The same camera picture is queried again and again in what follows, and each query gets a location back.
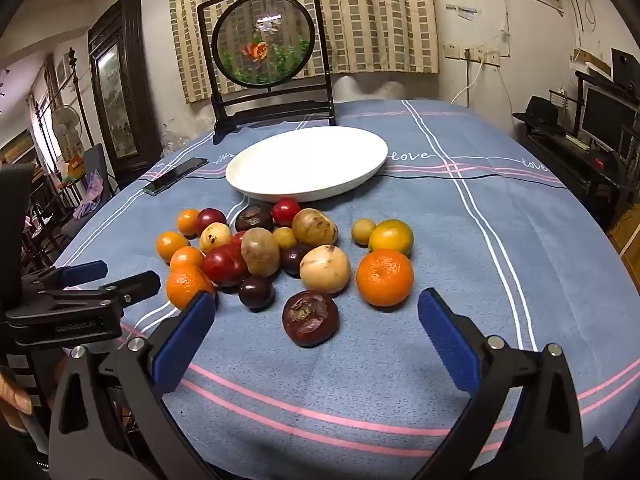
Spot dark framed painting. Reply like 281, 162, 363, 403
87, 0, 163, 196

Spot large dark mangosteen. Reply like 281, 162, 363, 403
282, 290, 340, 348

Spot smooth orange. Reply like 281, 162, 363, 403
156, 231, 191, 263
170, 246, 206, 272

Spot blue striped tablecloth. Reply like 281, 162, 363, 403
47, 99, 640, 480

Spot dark chair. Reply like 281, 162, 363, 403
60, 142, 118, 241

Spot small olive yellow fruit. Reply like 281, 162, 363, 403
351, 218, 376, 246

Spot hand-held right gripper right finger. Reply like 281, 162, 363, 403
415, 287, 586, 480

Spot tan passion fruit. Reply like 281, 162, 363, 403
240, 227, 281, 277
292, 208, 339, 247

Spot black hat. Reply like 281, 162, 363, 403
512, 96, 568, 135

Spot computer monitor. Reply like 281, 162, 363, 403
577, 85, 638, 153

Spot white oval plate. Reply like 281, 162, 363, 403
225, 126, 389, 204

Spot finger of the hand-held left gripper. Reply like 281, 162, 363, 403
20, 260, 109, 291
35, 270, 162, 311

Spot black smartphone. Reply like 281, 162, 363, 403
142, 157, 209, 197

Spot large mandarin orange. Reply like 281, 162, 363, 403
356, 248, 415, 308

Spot purple cloth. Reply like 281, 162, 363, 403
72, 170, 106, 221

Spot dark purple plum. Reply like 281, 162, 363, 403
280, 244, 312, 277
238, 275, 276, 311

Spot wooden bookshelf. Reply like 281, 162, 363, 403
0, 130, 36, 166

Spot white standing fan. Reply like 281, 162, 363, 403
51, 107, 83, 161

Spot round goldfish embroidery screen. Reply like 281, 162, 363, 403
196, 0, 337, 146

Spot black speaker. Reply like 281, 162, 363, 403
611, 48, 640, 91

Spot large beige passion fruit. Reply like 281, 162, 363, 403
299, 245, 352, 295

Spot black desk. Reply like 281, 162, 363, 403
515, 72, 640, 231

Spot yellow-green orange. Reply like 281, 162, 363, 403
368, 219, 415, 257

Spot dark red plum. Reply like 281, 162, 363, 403
195, 208, 228, 233

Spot yellow spotted passion fruit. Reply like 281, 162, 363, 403
199, 222, 234, 253

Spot large red plum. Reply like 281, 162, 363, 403
202, 244, 249, 288

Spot clear plastic bags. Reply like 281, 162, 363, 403
160, 120, 201, 153

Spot checked beige curtain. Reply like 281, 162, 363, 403
167, 0, 441, 106

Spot person's left hand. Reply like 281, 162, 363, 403
0, 365, 36, 433

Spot small orange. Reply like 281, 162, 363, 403
177, 209, 202, 237

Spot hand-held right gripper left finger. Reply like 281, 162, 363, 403
48, 290, 217, 480

